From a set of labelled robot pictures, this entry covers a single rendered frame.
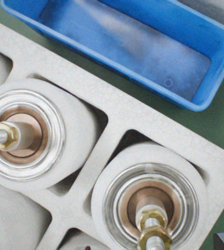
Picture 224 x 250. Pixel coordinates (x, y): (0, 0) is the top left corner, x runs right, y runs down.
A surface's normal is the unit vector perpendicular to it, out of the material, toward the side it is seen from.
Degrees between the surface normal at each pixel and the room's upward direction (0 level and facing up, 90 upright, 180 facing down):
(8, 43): 0
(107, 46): 0
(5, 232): 58
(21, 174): 4
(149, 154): 43
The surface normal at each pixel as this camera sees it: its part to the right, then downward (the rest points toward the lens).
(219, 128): -0.08, -0.01
